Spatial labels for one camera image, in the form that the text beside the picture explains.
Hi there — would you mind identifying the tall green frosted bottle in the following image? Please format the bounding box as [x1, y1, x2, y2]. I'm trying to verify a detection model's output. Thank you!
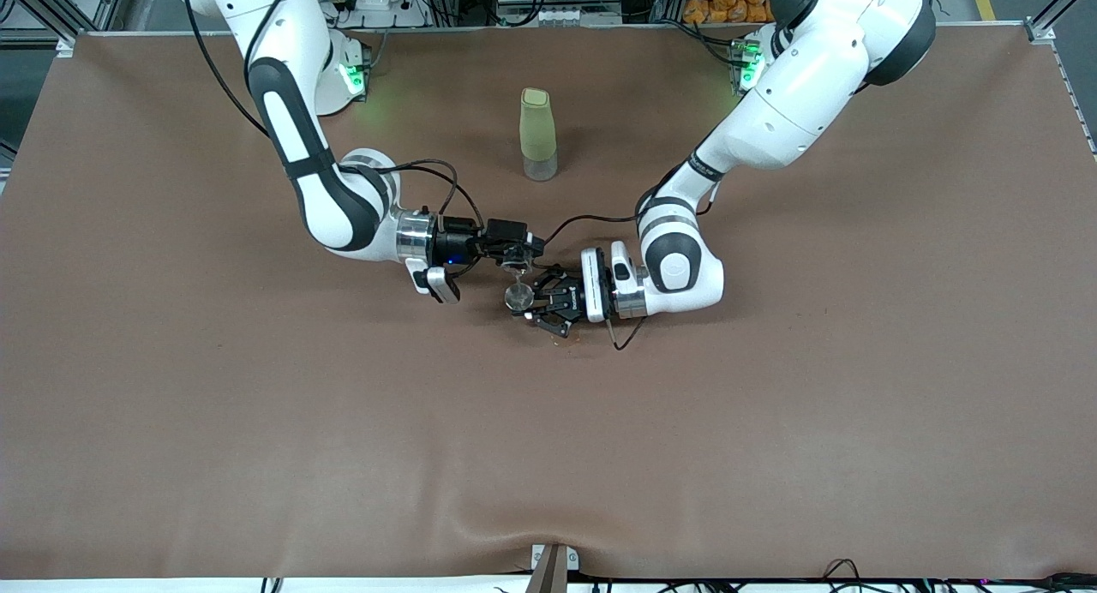
[519, 87, 558, 183]

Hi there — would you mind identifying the brown leather table mat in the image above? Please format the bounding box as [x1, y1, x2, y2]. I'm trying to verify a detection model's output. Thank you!
[0, 27, 1097, 581]

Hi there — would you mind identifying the orange snack bag pile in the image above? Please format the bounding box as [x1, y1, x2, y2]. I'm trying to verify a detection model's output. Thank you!
[683, 0, 776, 24]

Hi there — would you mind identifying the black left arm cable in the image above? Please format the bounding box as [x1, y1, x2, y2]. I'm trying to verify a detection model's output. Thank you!
[544, 177, 729, 351]

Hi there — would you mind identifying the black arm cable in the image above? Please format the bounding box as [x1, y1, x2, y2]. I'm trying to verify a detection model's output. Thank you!
[178, 0, 485, 277]
[544, 177, 729, 351]

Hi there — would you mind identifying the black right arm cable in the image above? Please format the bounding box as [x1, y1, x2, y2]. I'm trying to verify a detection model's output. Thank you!
[178, 0, 485, 277]

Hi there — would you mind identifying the metal mount bracket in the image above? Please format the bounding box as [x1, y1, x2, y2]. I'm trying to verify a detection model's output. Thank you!
[530, 543, 580, 593]

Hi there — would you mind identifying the black looped floor cable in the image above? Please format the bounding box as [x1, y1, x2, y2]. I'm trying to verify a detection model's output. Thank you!
[818, 559, 866, 593]

